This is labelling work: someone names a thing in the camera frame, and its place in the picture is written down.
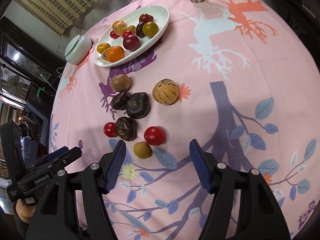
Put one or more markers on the orange yellow tomato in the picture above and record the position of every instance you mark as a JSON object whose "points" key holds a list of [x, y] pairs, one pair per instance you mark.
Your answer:
{"points": [[102, 47]]}

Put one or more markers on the person's left hand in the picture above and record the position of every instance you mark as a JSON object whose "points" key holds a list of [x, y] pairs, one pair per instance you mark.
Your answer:
{"points": [[24, 212]]}

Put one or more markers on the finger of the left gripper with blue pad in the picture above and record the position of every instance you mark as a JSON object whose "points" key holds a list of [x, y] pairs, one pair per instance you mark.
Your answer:
{"points": [[64, 160], [57, 153]]}

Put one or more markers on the small red cherry tomato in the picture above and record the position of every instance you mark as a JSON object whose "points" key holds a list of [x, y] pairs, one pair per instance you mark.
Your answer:
{"points": [[110, 130]]}

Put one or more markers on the small spotted pepino melon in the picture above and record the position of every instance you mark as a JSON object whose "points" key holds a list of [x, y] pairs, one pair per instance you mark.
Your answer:
{"points": [[103, 55]]}

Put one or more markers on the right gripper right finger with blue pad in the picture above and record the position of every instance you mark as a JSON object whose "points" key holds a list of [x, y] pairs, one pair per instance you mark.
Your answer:
{"points": [[203, 163]]}

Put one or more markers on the dark wooden cabinet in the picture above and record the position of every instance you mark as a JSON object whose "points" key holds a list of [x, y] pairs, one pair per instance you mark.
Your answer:
{"points": [[27, 56]]}

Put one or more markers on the hidden red cherry tomato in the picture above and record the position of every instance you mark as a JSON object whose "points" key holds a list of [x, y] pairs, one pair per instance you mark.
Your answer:
{"points": [[127, 33]]}

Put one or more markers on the green yellow tomato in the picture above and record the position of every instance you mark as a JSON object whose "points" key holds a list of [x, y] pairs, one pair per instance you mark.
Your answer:
{"points": [[150, 29]]}

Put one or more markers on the striped pepino melon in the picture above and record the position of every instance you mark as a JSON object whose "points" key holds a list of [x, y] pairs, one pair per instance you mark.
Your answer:
{"points": [[165, 92]]}

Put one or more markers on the small orange mandarin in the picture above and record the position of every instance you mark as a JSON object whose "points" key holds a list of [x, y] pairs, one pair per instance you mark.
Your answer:
{"points": [[114, 54]]}

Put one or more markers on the tan longan fruit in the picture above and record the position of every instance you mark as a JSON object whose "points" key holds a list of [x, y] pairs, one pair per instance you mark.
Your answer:
{"points": [[142, 150]]}

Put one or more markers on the pale green lidded jar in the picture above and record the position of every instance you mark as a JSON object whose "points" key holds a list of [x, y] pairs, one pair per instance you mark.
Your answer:
{"points": [[77, 49]]}

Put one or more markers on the pink patterned tablecloth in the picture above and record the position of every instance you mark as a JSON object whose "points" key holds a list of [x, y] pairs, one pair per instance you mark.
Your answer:
{"points": [[248, 93]]}

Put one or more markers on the small tan longan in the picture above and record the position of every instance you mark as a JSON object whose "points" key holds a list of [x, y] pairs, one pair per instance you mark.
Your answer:
{"points": [[131, 28]]}

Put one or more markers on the brown round fruit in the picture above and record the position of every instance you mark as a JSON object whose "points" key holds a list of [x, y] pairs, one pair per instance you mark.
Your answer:
{"points": [[120, 83]]}

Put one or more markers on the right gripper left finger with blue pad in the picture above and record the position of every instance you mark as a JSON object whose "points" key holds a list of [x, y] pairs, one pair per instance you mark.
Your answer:
{"points": [[114, 163]]}

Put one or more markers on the dark purple fruit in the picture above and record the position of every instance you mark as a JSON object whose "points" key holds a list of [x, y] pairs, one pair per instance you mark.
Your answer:
{"points": [[126, 128], [119, 102], [139, 30], [138, 105]]}

